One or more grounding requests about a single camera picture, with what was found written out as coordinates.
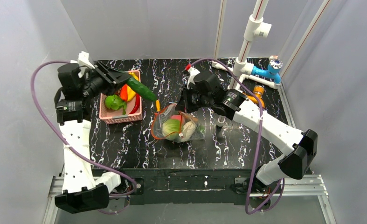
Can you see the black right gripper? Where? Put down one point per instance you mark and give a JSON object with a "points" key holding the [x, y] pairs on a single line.
{"points": [[184, 101]]}

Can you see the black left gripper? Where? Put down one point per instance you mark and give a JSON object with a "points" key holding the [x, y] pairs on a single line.
{"points": [[106, 77]]}

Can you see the green cucumber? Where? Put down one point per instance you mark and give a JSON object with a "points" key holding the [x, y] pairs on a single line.
{"points": [[141, 89]]}

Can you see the white radish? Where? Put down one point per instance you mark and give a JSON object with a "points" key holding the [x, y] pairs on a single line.
{"points": [[187, 131]]}

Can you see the pink peach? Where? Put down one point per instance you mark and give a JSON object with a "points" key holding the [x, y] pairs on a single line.
{"points": [[178, 117]]}

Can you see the pink plastic basket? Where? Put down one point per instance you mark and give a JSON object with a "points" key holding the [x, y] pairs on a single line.
{"points": [[114, 117]]}

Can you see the clear zip top bag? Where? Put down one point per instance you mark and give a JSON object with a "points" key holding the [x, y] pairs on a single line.
{"points": [[165, 114]]}

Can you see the green cabbage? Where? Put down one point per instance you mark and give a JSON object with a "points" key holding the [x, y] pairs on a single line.
{"points": [[171, 129]]}

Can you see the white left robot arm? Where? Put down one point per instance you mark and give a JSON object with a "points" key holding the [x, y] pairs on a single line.
{"points": [[80, 192]]}

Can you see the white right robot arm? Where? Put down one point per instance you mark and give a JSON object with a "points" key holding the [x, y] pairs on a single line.
{"points": [[298, 148]]}

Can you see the orange carrot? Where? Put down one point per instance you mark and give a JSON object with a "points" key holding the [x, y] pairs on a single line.
{"points": [[124, 93]]}

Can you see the yellow banana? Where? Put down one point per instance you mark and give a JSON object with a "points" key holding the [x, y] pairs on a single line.
{"points": [[130, 93]]}

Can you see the green bell pepper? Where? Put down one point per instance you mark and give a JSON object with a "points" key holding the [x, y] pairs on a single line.
{"points": [[115, 103]]}

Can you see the red chili pepper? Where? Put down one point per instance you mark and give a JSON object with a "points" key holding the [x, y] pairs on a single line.
{"points": [[137, 104]]}

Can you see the orange plastic faucet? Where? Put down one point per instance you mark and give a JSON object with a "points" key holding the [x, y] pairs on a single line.
{"points": [[258, 91]]}

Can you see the blue plastic faucet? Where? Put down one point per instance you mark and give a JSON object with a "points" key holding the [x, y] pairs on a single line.
{"points": [[272, 72]]}

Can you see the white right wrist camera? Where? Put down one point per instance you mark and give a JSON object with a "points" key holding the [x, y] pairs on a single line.
{"points": [[190, 72]]}

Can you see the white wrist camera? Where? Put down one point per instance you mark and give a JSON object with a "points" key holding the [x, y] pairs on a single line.
{"points": [[84, 62], [190, 72]]}

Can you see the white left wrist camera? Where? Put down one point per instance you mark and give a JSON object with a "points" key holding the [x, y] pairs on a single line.
{"points": [[84, 62]]}

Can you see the orange handle screwdriver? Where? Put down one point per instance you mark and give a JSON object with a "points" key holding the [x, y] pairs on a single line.
{"points": [[158, 107]]}

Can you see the white pvc pipe frame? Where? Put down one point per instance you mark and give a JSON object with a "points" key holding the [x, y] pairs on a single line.
{"points": [[257, 28]]}

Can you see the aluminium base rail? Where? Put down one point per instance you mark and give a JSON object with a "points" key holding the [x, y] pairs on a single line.
{"points": [[310, 185]]}

